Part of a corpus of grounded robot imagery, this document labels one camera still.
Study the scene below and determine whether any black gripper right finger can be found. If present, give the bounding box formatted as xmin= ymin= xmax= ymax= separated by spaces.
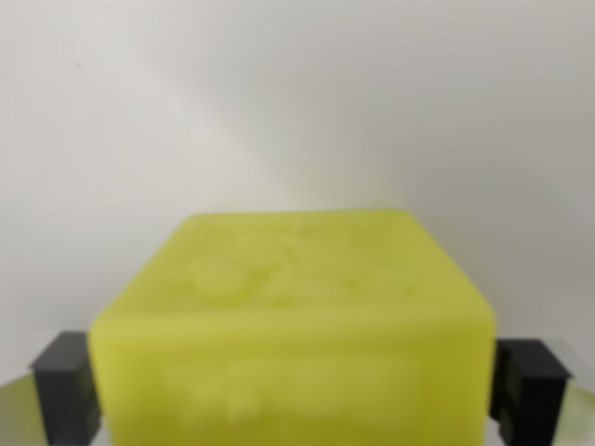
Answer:
xmin=487 ymin=338 xmax=595 ymax=446

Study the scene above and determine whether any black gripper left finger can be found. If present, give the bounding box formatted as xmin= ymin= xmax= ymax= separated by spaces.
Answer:
xmin=0 ymin=330 xmax=104 ymax=446

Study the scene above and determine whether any yellow cube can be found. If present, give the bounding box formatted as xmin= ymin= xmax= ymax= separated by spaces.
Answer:
xmin=87 ymin=208 xmax=497 ymax=446

